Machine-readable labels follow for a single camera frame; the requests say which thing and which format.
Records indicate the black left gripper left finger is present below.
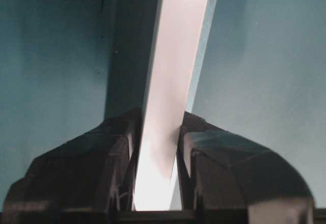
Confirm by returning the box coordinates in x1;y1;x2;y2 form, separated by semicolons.
1;108;142;223

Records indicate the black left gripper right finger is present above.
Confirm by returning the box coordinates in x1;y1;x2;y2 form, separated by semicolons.
177;112;314;223

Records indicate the white wooden board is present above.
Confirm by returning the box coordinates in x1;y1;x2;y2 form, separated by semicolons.
134;0;208;211

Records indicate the teal table cloth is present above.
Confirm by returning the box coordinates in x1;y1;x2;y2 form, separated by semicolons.
1;0;325;208

